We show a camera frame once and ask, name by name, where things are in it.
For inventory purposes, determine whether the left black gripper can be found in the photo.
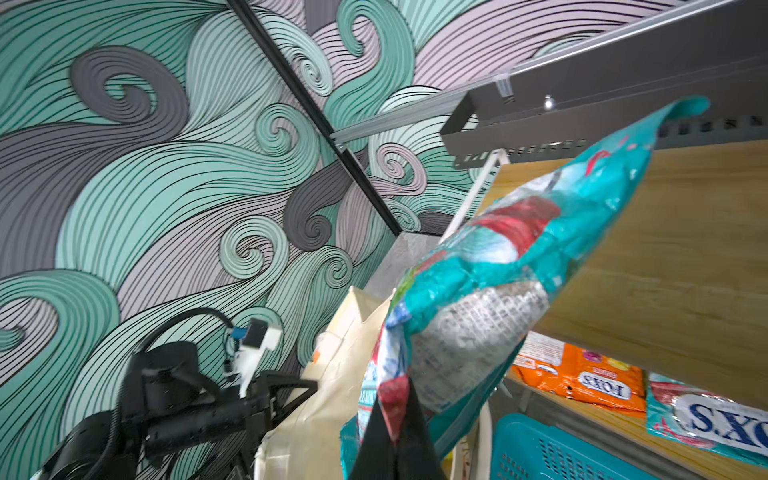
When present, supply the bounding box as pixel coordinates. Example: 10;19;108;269
116;341;318;479

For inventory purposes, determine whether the teal plastic fruit basket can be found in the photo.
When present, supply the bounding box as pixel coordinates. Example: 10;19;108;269
490;414;652;480

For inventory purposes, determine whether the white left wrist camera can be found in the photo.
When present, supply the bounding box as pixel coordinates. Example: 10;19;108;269
225;318;283;399

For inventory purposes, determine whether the white wooden two-tier shelf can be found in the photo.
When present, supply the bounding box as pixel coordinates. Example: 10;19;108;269
437;139;768;480

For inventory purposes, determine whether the orange Fox's candy bag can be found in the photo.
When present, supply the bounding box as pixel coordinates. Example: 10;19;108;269
508;332;646;418

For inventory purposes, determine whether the red green candy bag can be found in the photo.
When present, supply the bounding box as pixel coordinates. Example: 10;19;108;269
342;96;710;478

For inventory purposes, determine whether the green Fox's candy bag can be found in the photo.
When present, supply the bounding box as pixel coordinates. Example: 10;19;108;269
646;373;767;468

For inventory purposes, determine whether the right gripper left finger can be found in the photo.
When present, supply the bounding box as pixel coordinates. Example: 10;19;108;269
349;400;397;480

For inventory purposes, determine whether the black metal wall tray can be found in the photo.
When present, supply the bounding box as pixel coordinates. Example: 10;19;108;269
440;1;767;169

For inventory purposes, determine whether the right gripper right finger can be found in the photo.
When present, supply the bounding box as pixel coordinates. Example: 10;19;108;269
395;381;446;480

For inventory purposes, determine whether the cream canvas grocery bag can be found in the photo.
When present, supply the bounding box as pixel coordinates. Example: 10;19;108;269
253;286;481;480

